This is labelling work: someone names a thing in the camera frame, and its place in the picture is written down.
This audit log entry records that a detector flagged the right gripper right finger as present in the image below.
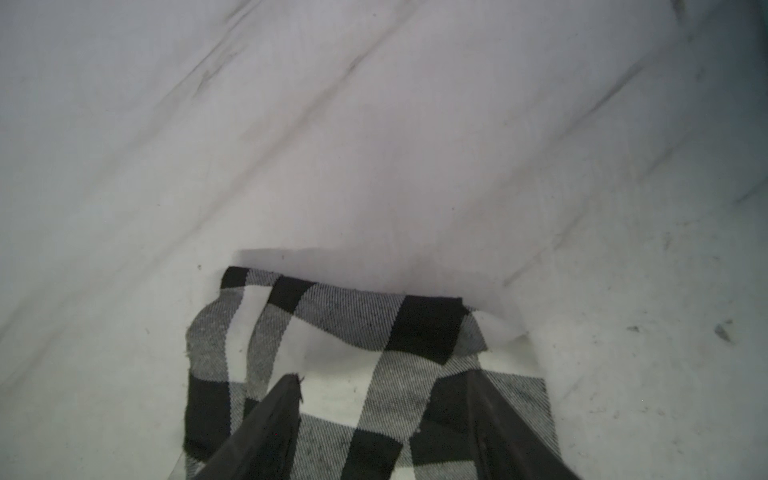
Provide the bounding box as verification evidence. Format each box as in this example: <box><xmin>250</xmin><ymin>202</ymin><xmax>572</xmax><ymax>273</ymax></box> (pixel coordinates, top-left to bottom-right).
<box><xmin>466</xmin><ymin>370</ymin><xmax>578</xmax><ymax>480</ymax></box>

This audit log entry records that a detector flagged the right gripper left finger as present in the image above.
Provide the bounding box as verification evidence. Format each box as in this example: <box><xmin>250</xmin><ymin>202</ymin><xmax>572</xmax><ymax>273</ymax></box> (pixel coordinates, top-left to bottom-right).
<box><xmin>196</xmin><ymin>374</ymin><xmax>302</xmax><ymax>480</ymax></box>

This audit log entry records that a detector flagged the black white checkered shirt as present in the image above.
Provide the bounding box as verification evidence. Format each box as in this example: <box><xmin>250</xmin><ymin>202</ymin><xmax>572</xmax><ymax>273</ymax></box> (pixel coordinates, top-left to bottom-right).
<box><xmin>177</xmin><ymin>266</ymin><xmax>559</xmax><ymax>479</ymax></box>

